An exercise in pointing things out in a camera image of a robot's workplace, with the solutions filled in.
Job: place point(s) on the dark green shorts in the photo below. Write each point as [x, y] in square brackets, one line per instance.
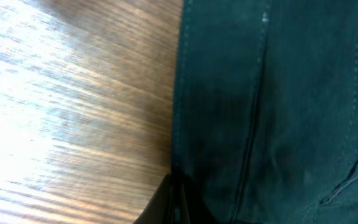
[265, 113]

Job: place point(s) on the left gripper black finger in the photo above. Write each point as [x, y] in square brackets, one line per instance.
[164, 207]

